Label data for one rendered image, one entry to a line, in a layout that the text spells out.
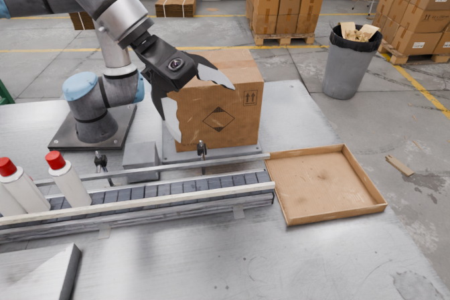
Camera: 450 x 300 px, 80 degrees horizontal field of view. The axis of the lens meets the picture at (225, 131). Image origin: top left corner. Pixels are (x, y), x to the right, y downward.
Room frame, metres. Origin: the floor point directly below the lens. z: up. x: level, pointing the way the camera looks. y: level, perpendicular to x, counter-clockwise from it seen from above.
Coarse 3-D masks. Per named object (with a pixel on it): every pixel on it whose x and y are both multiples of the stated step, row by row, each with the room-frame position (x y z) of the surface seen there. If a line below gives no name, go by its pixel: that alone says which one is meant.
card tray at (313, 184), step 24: (336, 144) 0.70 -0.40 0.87; (288, 168) 0.61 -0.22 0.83; (312, 168) 0.61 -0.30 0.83; (336, 168) 0.61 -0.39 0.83; (360, 168) 0.59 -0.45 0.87; (288, 192) 0.51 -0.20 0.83; (312, 192) 0.51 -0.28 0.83; (336, 192) 0.51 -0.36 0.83; (360, 192) 0.51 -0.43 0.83; (288, 216) 0.43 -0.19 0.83; (312, 216) 0.41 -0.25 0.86; (336, 216) 0.42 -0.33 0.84
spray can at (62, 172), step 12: (48, 156) 0.43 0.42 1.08; (60, 156) 0.44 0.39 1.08; (60, 168) 0.43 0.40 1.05; (72, 168) 0.44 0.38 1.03; (60, 180) 0.41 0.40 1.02; (72, 180) 0.43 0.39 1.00; (72, 192) 0.42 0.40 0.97; (84, 192) 0.44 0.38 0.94; (72, 204) 0.41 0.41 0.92; (84, 204) 0.42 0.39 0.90
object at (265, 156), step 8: (208, 160) 0.53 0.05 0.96; (216, 160) 0.53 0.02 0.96; (224, 160) 0.53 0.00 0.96; (232, 160) 0.53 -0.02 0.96; (240, 160) 0.54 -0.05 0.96; (248, 160) 0.54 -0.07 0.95; (144, 168) 0.50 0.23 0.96; (152, 168) 0.50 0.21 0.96; (160, 168) 0.50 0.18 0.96; (168, 168) 0.50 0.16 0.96; (176, 168) 0.51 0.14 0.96; (184, 168) 0.51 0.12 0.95; (80, 176) 0.47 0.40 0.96; (88, 176) 0.47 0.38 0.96; (96, 176) 0.47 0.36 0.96; (104, 176) 0.48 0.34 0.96; (112, 176) 0.48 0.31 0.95; (120, 176) 0.48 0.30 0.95; (40, 184) 0.45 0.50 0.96; (48, 184) 0.45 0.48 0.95
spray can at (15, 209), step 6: (0, 186) 0.40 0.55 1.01; (0, 192) 0.39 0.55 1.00; (6, 192) 0.40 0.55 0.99; (0, 198) 0.39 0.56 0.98; (6, 198) 0.39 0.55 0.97; (12, 198) 0.40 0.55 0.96; (0, 204) 0.38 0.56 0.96; (6, 204) 0.39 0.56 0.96; (12, 204) 0.39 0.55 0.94; (18, 204) 0.40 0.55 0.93; (0, 210) 0.38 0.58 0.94; (6, 210) 0.38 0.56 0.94; (12, 210) 0.39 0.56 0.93; (18, 210) 0.40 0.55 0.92; (24, 210) 0.41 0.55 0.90; (6, 216) 0.38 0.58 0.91
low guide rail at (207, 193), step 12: (192, 192) 0.45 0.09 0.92; (204, 192) 0.45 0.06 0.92; (216, 192) 0.45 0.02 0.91; (228, 192) 0.46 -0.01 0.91; (240, 192) 0.47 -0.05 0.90; (108, 204) 0.41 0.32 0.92; (120, 204) 0.41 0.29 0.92; (132, 204) 0.42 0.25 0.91; (144, 204) 0.42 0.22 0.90; (12, 216) 0.38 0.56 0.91; (24, 216) 0.38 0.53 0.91; (36, 216) 0.38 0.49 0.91; (48, 216) 0.38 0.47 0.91; (60, 216) 0.39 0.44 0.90
